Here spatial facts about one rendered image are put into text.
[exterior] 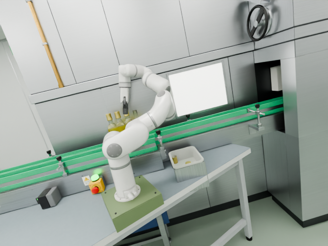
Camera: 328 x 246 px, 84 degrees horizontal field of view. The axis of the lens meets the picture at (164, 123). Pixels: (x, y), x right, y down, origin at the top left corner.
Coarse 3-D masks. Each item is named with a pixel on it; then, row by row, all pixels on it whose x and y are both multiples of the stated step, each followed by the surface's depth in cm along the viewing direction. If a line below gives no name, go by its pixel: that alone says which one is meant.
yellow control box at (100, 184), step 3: (99, 177) 109; (102, 177) 110; (99, 180) 106; (102, 180) 109; (90, 183) 105; (93, 183) 104; (96, 183) 104; (99, 183) 104; (102, 183) 107; (90, 186) 104; (93, 186) 104; (96, 186) 104; (99, 186) 105; (102, 186) 106; (90, 189) 105; (99, 189) 105; (102, 189) 106; (99, 192) 106
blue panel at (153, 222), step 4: (164, 212) 125; (164, 216) 125; (152, 220) 125; (156, 220) 125; (164, 220) 126; (168, 220) 127; (148, 224) 125; (152, 224) 126; (156, 224) 126; (140, 228) 125; (144, 228) 126; (148, 228) 126
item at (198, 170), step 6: (204, 162) 97; (174, 168) 98; (180, 168) 96; (186, 168) 97; (192, 168) 97; (198, 168) 97; (204, 168) 98; (180, 174) 97; (186, 174) 97; (192, 174) 98; (198, 174) 98; (204, 174) 99; (180, 180) 98; (186, 180) 98
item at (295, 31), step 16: (272, 0) 106; (288, 0) 96; (304, 0) 94; (320, 0) 95; (272, 16) 109; (288, 16) 98; (304, 16) 96; (320, 16) 97; (272, 32) 112; (288, 32) 101; (304, 32) 98; (320, 32) 99; (256, 48) 131; (272, 48) 115; (288, 48) 103; (304, 48) 100; (320, 48) 101
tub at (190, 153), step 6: (174, 150) 117; (180, 150) 116; (186, 150) 117; (192, 150) 117; (180, 156) 117; (186, 156) 117; (192, 156) 118; (198, 156) 105; (180, 162) 115; (192, 162) 111; (198, 162) 96
